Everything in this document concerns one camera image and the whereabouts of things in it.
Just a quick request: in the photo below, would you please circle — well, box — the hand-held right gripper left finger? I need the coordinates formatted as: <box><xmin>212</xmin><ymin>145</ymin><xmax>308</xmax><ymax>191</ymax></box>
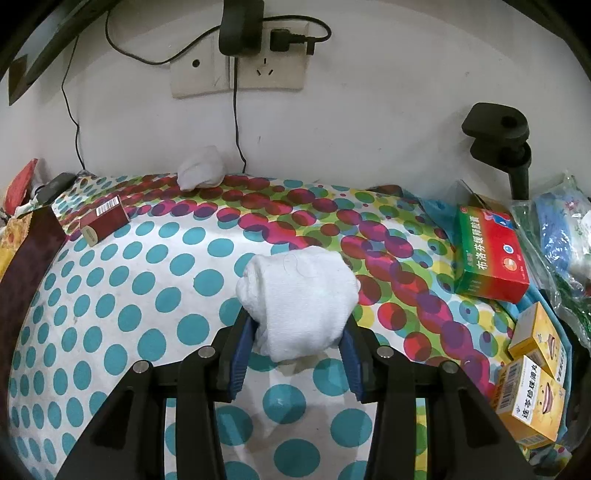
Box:
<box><xmin>55</xmin><ymin>307</ymin><xmax>259</xmax><ymax>480</ymax></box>

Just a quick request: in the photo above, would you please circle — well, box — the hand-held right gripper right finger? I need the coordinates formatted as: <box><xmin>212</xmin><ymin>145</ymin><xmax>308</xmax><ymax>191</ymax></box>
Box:
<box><xmin>339</xmin><ymin>314</ymin><xmax>539</xmax><ymax>480</ymax></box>

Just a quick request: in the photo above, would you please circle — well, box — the white sock ball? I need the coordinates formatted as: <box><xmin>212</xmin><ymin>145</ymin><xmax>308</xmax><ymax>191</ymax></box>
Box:
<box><xmin>178</xmin><ymin>145</ymin><xmax>226</xmax><ymax>192</ymax></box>
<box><xmin>235</xmin><ymin>246</ymin><xmax>361</xmax><ymax>363</ymax></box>

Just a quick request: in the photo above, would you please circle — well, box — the polka dot tablecloth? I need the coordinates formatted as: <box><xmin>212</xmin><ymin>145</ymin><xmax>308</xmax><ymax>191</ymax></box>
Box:
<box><xmin>7</xmin><ymin>173</ymin><xmax>518</xmax><ymax>480</ymax></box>

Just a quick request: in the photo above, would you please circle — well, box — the green and red medicine box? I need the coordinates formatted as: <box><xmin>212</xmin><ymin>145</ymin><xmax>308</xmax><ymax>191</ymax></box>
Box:
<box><xmin>453</xmin><ymin>203</ymin><xmax>531</xmax><ymax>304</ymax></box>

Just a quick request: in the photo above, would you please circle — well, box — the yellow small box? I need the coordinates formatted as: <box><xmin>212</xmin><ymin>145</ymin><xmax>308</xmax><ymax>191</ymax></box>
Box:
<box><xmin>489</xmin><ymin>355</ymin><xmax>567</xmax><ymax>448</ymax></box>
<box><xmin>508</xmin><ymin>302</ymin><xmax>572</xmax><ymax>382</ymax></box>

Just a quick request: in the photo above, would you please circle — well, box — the dark red small box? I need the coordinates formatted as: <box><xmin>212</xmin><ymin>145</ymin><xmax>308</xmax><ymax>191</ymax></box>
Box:
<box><xmin>79</xmin><ymin>195</ymin><xmax>130</xmax><ymax>247</ymax></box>

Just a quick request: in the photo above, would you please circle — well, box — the clear plastic bag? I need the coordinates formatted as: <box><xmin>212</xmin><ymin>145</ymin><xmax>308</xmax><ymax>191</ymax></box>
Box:
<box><xmin>512</xmin><ymin>173</ymin><xmax>591</xmax><ymax>325</ymax></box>

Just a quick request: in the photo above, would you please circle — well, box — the black small device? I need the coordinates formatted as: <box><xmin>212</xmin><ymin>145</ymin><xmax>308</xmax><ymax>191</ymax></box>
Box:
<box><xmin>34</xmin><ymin>172</ymin><xmax>77</xmax><ymax>204</ymax></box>

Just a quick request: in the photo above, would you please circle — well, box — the black clamp stand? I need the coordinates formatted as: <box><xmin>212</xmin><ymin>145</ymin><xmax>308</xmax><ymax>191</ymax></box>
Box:
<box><xmin>461</xmin><ymin>104</ymin><xmax>533</xmax><ymax>200</ymax></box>

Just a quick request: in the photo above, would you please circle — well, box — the red packet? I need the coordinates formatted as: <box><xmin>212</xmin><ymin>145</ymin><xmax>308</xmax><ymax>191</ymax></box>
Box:
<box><xmin>2</xmin><ymin>158</ymin><xmax>40</xmax><ymax>211</ymax></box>

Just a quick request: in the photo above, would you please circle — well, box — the black plug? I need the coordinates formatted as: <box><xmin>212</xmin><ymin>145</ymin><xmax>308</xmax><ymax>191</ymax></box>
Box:
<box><xmin>269</xmin><ymin>25</ymin><xmax>333</xmax><ymax>56</ymax></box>

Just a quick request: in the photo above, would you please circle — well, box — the black power adapter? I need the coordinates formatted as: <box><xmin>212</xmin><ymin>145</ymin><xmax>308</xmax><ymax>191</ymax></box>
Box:
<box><xmin>218</xmin><ymin>0</ymin><xmax>267</xmax><ymax>57</ymax></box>

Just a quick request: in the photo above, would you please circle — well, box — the black thin cable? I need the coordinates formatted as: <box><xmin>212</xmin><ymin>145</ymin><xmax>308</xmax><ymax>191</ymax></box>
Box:
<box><xmin>230</xmin><ymin>55</ymin><xmax>248</xmax><ymax>174</ymax></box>
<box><xmin>60</xmin><ymin>37</ymin><xmax>89</xmax><ymax>172</ymax></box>

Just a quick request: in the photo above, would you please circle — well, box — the white wall outlet plate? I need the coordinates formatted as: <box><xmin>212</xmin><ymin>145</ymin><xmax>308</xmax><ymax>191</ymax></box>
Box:
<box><xmin>170</xmin><ymin>34</ymin><xmax>309</xmax><ymax>99</ymax></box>

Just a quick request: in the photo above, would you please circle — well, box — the black adapter cable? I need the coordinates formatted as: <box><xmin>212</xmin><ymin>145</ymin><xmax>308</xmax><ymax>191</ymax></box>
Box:
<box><xmin>104</xmin><ymin>9</ymin><xmax>223</xmax><ymax>66</ymax></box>

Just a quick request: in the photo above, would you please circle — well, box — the black wall television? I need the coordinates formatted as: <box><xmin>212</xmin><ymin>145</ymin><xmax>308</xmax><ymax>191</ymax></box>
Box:
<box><xmin>0</xmin><ymin>0</ymin><xmax>89</xmax><ymax>108</ymax></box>

